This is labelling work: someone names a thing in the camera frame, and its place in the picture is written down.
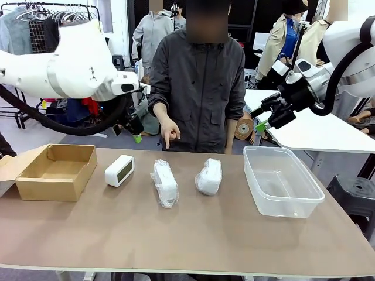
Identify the short bubble-wrapped clock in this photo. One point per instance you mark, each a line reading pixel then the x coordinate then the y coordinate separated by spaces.
pixel 208 178

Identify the pile of colourful clothes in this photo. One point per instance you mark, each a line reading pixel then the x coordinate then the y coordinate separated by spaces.
pixel 67 109

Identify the long bubble-wrapped clock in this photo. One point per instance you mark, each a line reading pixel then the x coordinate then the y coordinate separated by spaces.
pixel 167 184

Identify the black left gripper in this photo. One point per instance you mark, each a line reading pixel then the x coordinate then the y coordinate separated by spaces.
pixel 133 121

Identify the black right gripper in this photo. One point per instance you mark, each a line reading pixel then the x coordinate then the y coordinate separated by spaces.
pixel 297 95

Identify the person in dark grey jacket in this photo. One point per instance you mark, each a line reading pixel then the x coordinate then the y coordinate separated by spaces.
pixel 199 87

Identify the mannequin with beige coat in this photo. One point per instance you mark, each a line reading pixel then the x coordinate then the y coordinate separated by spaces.
pixel 278 44

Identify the bystander in grey hoodie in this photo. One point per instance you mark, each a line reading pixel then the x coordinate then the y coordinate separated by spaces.
pixel 149 32

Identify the person's right hand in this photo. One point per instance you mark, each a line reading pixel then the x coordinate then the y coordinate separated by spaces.
pixel 167 128

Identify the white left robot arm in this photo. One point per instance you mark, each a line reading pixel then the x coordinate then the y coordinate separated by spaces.
pixel 73 58

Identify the dark sleeved bystander arm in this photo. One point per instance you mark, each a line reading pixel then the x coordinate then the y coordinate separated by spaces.
pixel 6 145

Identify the white unwrapped digital clock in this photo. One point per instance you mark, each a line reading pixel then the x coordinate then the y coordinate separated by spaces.
pixel 112 175

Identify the small black background stool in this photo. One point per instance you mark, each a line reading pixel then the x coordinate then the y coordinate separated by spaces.
pixel 118 60

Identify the bystander in grey shirt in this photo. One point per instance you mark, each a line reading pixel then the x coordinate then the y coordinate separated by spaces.
pixel 180 23

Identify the red hanging dress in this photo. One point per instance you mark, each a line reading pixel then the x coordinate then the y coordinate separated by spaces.
pixel 89 105

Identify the black plastic stool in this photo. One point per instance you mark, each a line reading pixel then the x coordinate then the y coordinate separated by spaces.
pixel 351 199

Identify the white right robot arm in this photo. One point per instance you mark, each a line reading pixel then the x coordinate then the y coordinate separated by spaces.
pixel 351 44

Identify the brown tape roll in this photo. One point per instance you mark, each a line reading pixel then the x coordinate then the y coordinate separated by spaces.
pixel 243 128

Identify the brown cardboard box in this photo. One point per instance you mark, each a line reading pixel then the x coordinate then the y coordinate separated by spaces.
pixel 47 188

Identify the person's left forearm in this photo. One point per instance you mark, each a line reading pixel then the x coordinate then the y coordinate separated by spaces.
pixel 235 111

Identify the grey hanging garment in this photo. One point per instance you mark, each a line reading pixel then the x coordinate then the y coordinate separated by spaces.
pixel 14 32

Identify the checked hanging garment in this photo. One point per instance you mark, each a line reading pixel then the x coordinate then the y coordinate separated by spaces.
pixel 38 35

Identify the white side table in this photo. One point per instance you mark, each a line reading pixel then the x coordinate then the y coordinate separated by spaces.
pixel 307 134

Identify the black clothes rack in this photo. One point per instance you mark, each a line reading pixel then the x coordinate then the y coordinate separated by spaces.
pixel 20 118

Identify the person's right forearm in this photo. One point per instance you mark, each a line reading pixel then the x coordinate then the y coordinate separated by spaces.
pixel 156 99

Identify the clear plastic container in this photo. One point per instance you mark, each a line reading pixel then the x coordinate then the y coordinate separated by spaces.
pixel 281 208

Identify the person's left hand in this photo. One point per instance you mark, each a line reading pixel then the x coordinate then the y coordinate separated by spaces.
pixel 230 134

